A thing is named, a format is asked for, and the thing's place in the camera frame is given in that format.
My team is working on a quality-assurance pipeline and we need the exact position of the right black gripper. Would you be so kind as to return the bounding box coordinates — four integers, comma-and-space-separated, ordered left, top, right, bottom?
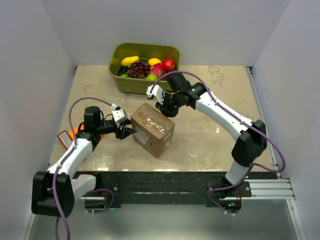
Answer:
156, 91, 183, 118

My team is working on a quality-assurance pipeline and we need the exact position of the brown cardboard express box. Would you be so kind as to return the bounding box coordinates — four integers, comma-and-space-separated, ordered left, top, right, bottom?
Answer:
130, 103, 175, 158

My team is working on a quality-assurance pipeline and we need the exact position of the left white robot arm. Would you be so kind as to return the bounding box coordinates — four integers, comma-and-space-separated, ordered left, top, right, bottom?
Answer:
31, 104, 136, 217

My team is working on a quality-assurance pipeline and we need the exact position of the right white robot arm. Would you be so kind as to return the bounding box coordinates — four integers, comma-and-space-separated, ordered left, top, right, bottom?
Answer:
146, 72, 267, 197

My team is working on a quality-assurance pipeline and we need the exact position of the red small box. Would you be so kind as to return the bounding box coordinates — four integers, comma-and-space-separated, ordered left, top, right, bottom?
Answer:
57, 130, 74, 150

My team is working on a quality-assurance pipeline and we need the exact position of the dark red grape bunch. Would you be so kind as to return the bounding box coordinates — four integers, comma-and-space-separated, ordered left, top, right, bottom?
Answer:
160, 71, 176, 82

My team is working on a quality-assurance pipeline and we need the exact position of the green lime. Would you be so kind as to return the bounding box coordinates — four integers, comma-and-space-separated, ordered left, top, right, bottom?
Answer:
145, 73, 158, 81

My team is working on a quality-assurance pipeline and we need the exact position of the pink dragon fruit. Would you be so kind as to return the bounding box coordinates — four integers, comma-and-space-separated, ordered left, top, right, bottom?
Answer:
148, 63, 166, 79

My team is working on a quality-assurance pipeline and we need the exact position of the red apple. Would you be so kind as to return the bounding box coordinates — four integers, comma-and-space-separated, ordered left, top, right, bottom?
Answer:
162, 58, 176, 73

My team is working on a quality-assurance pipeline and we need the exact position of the yellow lemon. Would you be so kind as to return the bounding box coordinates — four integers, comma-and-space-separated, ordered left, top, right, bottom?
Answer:
148, 58, 162, 66

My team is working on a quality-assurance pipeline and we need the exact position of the dark black grape bunch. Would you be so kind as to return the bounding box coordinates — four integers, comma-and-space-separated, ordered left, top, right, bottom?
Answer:
117, 65, 129, 76

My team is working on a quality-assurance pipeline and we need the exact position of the yellow mango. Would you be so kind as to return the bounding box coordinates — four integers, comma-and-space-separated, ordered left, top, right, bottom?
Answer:
120, 56, 140, 68

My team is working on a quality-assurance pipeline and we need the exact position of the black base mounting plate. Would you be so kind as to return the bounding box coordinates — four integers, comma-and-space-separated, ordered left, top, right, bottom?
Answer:
74, 171, 280, 210

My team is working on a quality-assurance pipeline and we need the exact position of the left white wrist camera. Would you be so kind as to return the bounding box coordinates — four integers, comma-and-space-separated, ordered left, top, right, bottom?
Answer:
110, 103, 129, 127

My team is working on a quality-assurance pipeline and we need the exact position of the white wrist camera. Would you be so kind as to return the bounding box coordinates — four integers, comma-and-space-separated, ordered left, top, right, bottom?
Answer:
110, 103, 129, 127
146, 84, 165, 106

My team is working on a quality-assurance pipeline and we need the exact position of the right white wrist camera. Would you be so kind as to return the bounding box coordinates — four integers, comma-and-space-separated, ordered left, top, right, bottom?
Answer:
146, 84, 165, 106

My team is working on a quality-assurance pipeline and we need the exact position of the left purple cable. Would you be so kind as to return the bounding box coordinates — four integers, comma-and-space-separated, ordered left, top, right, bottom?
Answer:
52, 96, 116, 240

